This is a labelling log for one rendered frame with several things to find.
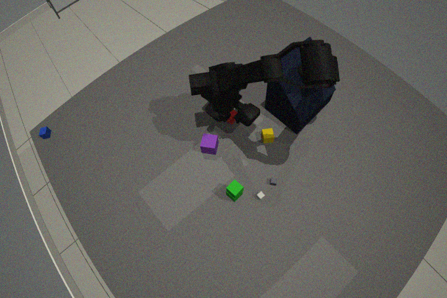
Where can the yellow cube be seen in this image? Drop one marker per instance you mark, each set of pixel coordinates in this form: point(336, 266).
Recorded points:
point(267, 135)

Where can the purple cube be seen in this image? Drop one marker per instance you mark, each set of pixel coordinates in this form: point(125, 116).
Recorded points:
point(209, 144)

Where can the blue cube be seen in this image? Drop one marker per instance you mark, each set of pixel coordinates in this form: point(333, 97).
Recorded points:
point(45, 132)

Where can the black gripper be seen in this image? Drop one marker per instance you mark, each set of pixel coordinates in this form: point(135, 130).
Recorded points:
point(247, 113)

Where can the red block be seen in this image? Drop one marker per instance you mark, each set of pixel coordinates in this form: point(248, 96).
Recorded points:
point(231, 119)

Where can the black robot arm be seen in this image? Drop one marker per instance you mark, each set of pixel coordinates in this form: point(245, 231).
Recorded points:
point(319, 69)

